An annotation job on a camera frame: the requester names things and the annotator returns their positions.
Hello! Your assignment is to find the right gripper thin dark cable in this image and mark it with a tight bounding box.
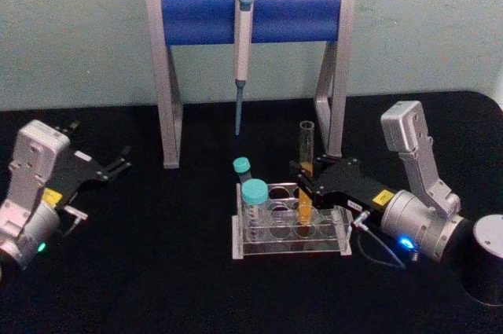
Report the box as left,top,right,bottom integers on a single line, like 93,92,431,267
351,210,418,271

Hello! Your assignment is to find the grey stand with blue bar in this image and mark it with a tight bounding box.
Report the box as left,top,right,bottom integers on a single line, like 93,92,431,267
145,0,357,170

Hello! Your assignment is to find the small tube with teal cap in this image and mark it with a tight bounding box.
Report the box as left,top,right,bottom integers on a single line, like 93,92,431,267
232,156,257,185

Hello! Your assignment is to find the white pipette with blue tip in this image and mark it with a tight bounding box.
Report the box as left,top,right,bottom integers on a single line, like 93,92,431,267
233,0,255,137

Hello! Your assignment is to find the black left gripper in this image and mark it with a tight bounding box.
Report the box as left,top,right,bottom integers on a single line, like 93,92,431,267
46,120,133,207

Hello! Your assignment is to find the left gripper thin dark cable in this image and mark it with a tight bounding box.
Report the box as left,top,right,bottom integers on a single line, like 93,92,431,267
58,204,90,239

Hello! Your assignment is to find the clear plastic tube rack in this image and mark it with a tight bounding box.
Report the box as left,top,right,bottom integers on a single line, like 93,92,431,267
231,182,354,261

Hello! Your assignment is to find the glass tube with orange liquid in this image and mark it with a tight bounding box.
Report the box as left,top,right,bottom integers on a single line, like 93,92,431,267
299,120,316,229

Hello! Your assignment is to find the large tube with teal cap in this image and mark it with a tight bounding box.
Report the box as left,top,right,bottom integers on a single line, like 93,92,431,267
240,178,273,241

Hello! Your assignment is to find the gripper thin dark cable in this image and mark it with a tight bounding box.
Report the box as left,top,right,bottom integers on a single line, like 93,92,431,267
58,204,90,239
351,210,418,271

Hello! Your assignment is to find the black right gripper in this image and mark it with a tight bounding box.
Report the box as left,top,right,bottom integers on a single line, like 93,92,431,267
288,155,397,214

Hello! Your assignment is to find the black table cloth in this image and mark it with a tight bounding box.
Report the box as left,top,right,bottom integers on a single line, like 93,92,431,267
0,90,503,334

